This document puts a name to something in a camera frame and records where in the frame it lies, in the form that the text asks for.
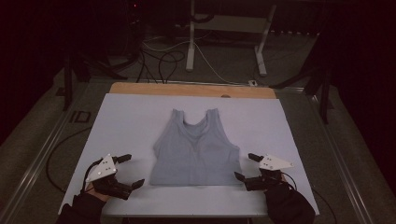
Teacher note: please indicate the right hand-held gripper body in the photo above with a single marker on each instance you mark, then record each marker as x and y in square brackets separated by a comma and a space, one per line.
[264, 182]

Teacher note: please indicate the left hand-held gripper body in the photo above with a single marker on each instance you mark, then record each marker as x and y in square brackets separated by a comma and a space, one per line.
[107, 183]

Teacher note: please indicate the grey tank top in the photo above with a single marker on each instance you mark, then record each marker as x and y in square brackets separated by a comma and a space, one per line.
[194, 155]

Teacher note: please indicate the person's left hand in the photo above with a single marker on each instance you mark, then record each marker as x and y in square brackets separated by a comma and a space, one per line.
[98, 194]

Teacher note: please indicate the person's right hand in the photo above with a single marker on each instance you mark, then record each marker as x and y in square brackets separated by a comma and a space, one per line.
[283, 178]

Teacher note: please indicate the white table board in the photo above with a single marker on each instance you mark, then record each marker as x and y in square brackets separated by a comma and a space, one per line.
[130, 124]

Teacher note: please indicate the white plug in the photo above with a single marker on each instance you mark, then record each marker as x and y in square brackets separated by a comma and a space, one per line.
[252, 83]

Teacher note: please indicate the black metal stand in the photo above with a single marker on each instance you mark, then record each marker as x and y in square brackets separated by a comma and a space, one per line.
[68, 84]
[323, 93]

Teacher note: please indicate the dark computer tower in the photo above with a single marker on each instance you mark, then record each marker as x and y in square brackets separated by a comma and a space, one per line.
[134, 28]

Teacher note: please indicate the black floor socket frame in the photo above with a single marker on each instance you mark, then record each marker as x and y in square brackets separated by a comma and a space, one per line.
[80, 116]

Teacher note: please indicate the white metal desk frame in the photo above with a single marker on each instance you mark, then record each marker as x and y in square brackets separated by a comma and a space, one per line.
[229, 23]

